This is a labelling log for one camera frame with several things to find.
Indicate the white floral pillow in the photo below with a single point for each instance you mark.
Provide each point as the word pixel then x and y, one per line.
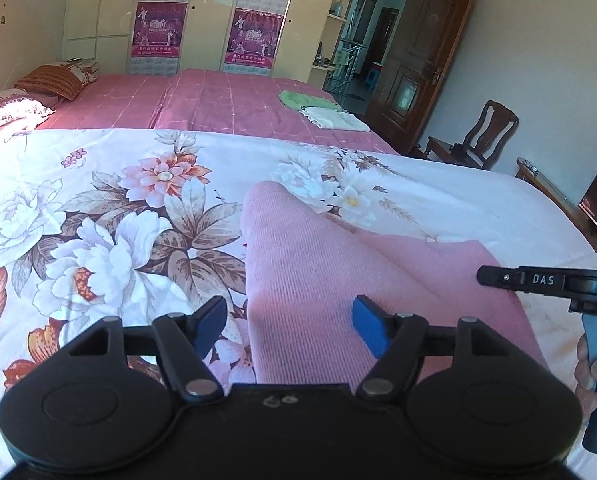
pixel 11 107

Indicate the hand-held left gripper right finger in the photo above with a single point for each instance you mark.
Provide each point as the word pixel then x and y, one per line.
pixel 371 327

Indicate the blue plastic stool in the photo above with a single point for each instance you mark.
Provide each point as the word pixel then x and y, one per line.
pixel 372 76

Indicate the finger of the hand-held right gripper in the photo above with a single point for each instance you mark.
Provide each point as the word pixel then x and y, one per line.
pixel 523 279

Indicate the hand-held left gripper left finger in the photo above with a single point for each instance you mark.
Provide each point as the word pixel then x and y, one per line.
pixel 211 325

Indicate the white floral blanket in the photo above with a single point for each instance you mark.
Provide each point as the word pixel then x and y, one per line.
pixel 103 220

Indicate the patterned pillow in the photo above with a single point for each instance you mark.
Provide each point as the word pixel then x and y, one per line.
pixel 86 70

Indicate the pink knit sweater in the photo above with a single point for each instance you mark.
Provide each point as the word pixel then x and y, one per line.
pixel 308 270

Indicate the pink checked bed sheet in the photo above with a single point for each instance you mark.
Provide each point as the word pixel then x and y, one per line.
pixel 218 100

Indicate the brown wooden door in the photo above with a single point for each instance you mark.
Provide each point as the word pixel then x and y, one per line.
pixel 423 65

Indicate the brown striped pillow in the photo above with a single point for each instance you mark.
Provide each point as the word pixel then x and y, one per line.
pixel 51 82

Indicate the cream wardrobe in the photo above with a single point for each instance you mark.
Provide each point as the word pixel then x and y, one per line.
pixel 208 15

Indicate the metal rack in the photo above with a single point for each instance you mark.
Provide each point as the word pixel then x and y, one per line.
pixel 346 67

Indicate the green folded cloth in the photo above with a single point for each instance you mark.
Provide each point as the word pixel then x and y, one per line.
pixel 306 100

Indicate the white folded cloth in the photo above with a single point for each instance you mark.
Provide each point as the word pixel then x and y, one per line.
pixel 336 119

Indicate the dark wooden chair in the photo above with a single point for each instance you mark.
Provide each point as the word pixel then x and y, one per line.
pixel 488 135

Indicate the person's right hand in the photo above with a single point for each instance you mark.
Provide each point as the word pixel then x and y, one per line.
pixel 586 385

